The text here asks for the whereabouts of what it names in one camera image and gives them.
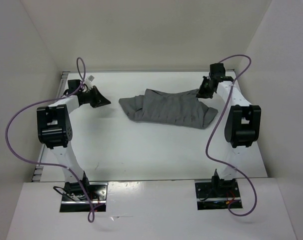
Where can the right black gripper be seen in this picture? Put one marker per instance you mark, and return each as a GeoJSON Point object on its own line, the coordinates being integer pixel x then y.
{"type": "Point", "coordinates": [201, 93]}

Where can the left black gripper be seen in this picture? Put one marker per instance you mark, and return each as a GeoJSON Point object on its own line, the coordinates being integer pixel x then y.
{"type": "Point", "coordinates": [99, 99]}

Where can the grey pleated skirt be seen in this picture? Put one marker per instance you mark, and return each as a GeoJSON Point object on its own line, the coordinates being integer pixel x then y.
{"type": "Point", "coordinates": [181, 109]}

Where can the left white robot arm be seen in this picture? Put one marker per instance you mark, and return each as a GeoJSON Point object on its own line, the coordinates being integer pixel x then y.
{"type": "Point", "coordinates": [54, 129]}

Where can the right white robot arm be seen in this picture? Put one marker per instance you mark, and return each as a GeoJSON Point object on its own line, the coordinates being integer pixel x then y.
{"type": "Point", "coordinates": [242, 124]}

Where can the aluminium table frame rail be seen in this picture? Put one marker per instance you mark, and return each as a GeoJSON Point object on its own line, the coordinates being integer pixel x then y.
{"type": "Point", "coordinates": [38, 170]}

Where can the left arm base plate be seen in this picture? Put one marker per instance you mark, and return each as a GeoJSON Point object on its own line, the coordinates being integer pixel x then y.
{"type": "Point", "coordinates": [77, 202]}

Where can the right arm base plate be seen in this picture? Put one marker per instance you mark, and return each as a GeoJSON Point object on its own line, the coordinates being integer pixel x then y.
{"type": "Point", "coordinates": [217, 195]}

